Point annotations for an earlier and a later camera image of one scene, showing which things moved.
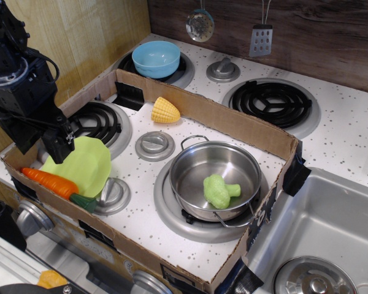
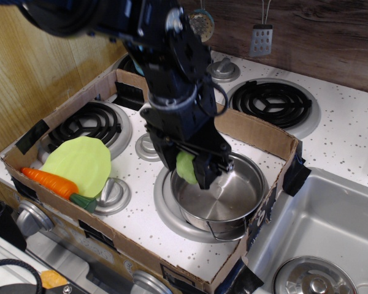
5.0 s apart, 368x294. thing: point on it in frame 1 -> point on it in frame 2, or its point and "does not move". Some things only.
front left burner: [103, 120] does not move
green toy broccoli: [218, 192] -> [184, 166]
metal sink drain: [314, 275] does not move
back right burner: [285, 104] does not move
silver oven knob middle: [143, 283] does not move
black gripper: [24, 113] -> [194, 125]
